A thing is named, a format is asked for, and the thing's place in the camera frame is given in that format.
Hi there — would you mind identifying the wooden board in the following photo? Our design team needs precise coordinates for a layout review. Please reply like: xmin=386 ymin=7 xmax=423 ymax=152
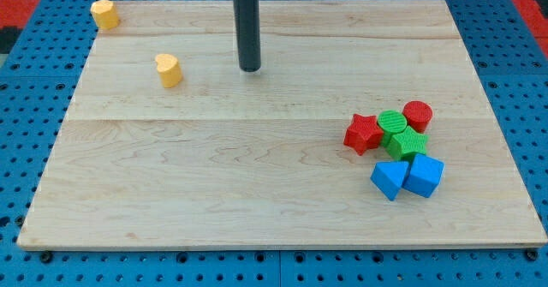
xmin=17 ymin=0 xmax=547 ymax=251

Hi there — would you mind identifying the yellow hexagon block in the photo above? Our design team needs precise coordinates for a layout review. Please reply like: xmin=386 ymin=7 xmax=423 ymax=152
xmin=90 ymin=0 xmax=120 ymax=30

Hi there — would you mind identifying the blue triangle block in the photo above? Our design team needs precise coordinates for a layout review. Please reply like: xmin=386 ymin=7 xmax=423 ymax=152
xmin=370 ymin=161 xmax=409 ymax=201

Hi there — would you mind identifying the yellow heart block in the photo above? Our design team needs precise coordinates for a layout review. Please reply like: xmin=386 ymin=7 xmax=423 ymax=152
xmin=155 ymin=53 xmax=183 ymax=88

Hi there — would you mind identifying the red star block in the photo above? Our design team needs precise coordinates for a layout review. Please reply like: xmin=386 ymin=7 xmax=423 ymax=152
xmin=343 ymin=114 xmax=384 ymax=156

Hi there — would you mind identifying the green star block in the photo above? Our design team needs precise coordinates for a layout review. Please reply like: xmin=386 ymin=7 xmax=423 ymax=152
xmin=385 ymin=126 xmax=429 ymax=163

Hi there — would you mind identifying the green cylinder block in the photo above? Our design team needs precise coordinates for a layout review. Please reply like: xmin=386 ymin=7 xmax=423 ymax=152
xmin=377 ymin=110 xmax=408 ymax=146

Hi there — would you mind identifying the blue cube block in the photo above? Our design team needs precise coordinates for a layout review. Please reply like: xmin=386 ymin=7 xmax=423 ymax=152
xmin=402 ymin=154 xmax=444 ymax=198

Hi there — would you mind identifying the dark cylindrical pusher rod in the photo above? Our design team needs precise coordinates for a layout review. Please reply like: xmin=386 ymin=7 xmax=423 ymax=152
xmin=233 ymin=0 xmax=261 ymax=73

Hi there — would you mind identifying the red cylinder block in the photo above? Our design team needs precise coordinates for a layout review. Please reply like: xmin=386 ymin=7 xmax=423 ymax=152
xmin=402 ymin=100 xmax=433 ymax=133

